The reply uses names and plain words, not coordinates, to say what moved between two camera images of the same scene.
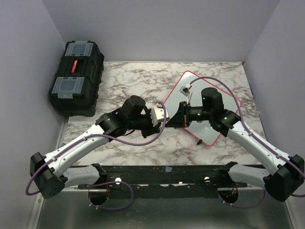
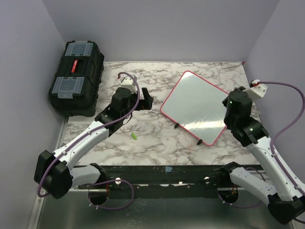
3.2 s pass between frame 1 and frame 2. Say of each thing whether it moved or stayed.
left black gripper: moved
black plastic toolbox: stayed
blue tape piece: stayed
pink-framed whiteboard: stayed
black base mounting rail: stayed
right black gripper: moved
